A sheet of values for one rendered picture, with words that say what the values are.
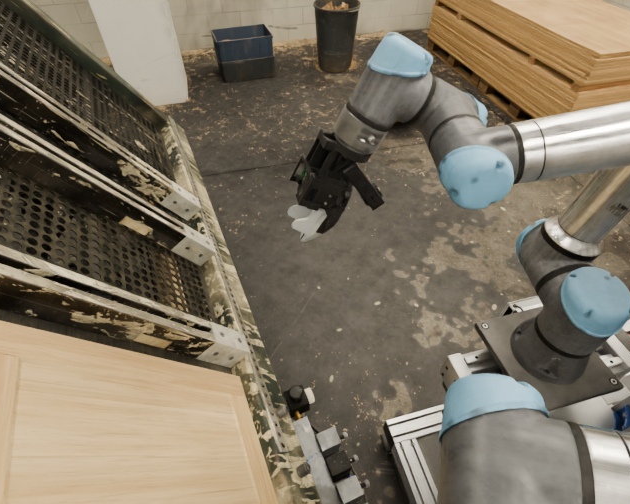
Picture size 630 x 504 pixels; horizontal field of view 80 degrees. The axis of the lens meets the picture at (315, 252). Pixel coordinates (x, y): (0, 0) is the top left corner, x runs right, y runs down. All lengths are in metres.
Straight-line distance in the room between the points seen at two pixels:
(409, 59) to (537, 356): 0.66
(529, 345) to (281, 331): 1.44
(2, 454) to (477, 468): 0.53
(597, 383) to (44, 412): 1.02
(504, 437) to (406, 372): 1.75
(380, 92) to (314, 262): 1.92
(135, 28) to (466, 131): 3.81
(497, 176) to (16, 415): 0.67
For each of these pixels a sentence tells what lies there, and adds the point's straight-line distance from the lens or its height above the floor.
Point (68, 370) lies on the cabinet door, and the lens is 0.74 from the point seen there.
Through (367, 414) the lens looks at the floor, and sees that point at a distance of 1.94.
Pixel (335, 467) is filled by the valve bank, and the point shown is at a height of 0.76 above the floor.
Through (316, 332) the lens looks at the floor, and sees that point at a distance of 2.11.
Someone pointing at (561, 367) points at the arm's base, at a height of 1.09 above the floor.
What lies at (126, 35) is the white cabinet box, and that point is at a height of 0.65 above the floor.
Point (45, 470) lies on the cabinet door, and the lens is 0.65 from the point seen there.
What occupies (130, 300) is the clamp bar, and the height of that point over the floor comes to 1.21.
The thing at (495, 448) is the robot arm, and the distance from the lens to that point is 0.31.
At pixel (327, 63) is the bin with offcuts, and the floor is 0.10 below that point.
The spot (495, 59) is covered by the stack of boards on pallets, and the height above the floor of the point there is 0.37.
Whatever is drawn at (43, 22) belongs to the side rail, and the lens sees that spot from 1.90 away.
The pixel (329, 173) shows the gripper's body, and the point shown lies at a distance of 0.61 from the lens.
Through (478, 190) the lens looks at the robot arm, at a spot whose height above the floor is 1.54.
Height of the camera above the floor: 1.82
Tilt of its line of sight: 48 degrees down
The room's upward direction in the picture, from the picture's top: straight up
